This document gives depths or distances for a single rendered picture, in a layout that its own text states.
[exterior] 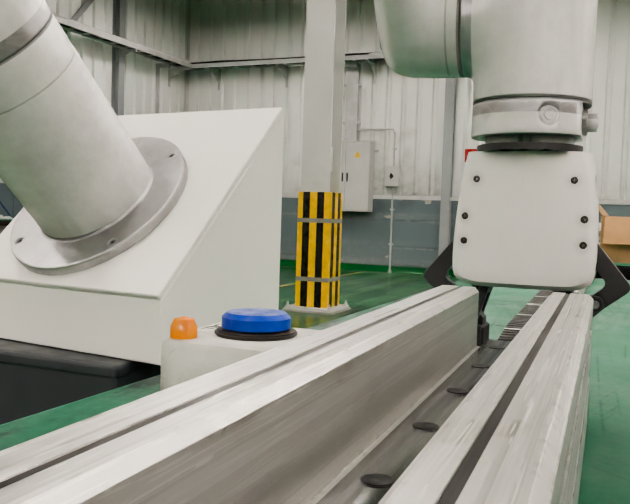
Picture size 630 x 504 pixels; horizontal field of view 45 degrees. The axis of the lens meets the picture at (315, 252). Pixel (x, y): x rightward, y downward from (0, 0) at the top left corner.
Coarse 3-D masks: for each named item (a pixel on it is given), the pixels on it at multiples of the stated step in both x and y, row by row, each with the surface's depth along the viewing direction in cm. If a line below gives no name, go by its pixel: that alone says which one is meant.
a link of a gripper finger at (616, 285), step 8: (600, 248) 53; (600, 256) 53; (600, 264) 53; (608, 264) 53; (600, 272) 53; (608, 272) 53; (616, 272) 53; (608, 280) 53; (616, 280) 53; (624, 280) 53; (608, 288) 53; (616, 288) 53; (624, 288) 53; (600, 296) 53; (608, 296) 53; (616, 296) 53; (608, 304) 53
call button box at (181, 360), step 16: (208, 336) 42; (224, 336) 42; (240, 336) 41; (256, 336) 41; (272, 336) 41; (288, 336) 42; (304, 336) 43; (176, 352) 41; (192, 352) 40; (208, 352) 40; (224, 352) 40; (240, 352) 39; (256, 352) 39; (176, 368) 41; (192, 368) 41; (208, 368) 40; (160, 384) 41; (176, 384) 41
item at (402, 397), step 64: (384, 320) 33; (448, 320) 41; (576, 320) 35; (192, 384) 20; (256, 384) 20; (320, 384) 23; (384, 384) 30; (448, 384) 34; (512, 384) 21; (576, 384) 24; (64, 448) 14; (128, 448) 14; (192, 448) 16; (256, 448) 19; (320, 448) 23; (384, 448) 24; (448, 448) 15; (512, 448) 15; (576, 448) 27
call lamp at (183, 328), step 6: (174, 318) 42; (180, 318) 41; (186, 318) 41; (192, 318) 42; (174, 324) 41; (180, 324) 41; (186, 324) 41; (192, 324) 41; (174, 330) 41; (180, 330) 41; (186, 330) 41; (192, 330) 41; (174, 336) 41; (180, 336) 41; (186, 336) 41; (192, 336) 41
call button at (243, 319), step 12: (228, 312) 43; (240, 312) 43; (252, 312) 43; (264, 312) 43; (276, 312) 43; (228, 324) 42; (240, 324) 42; (252, 324) 41; (264, 324) 42; (276, 324) 42; (288, 324) 43
